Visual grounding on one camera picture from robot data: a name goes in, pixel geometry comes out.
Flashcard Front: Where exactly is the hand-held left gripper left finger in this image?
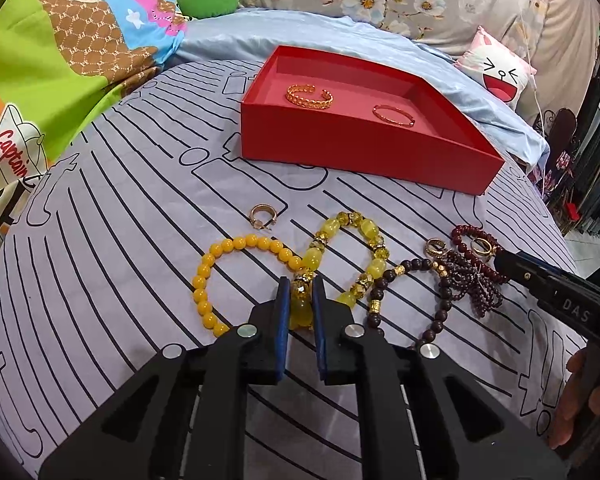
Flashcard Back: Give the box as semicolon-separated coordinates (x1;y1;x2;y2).
39;277;291;480

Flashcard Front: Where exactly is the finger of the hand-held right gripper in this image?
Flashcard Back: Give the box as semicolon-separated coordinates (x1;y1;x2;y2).
494;247;577;302

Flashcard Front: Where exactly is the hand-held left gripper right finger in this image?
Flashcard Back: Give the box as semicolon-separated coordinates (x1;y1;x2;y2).
312;276;567;480

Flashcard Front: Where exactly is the dark red garnet bead bracelet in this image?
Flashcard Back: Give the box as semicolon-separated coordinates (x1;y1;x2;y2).
434;224;512;319

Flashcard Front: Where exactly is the yellow translucent bead bracelet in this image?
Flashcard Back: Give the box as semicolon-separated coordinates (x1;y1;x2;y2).
289;212;392;332

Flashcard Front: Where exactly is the dark brown wooden bead bracelet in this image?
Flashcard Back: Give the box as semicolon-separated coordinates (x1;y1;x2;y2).
364;257;454;350

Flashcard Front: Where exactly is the orange bead bracelet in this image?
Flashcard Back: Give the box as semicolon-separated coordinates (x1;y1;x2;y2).
192;235;307;339

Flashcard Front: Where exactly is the red cardboard box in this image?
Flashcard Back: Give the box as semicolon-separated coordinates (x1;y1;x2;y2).
239;45;506;195

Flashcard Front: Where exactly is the person's right hand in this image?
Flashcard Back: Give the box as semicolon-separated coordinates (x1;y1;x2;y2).
549;347;590;450

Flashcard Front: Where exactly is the grey line-print bed sheet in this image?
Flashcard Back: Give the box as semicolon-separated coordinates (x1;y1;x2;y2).
0;59;600;480

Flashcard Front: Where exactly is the white cartoon face pillow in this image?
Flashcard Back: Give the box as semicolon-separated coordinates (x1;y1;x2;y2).
452;25;538;111

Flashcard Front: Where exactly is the thin rose gold bangle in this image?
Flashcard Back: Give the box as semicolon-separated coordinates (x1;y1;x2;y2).
372;103;416;127

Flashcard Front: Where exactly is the beige cloth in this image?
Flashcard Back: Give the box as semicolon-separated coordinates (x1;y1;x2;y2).
529;0;600;117

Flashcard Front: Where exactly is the light blue sheet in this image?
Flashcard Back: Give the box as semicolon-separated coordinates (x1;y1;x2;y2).
176;7;552;162

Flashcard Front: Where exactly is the colourful cartoon blanket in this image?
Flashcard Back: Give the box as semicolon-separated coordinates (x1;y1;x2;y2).
0;0;192;313

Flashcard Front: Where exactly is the gold chain bangle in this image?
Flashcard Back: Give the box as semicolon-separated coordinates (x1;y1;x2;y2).
286;83;332;109

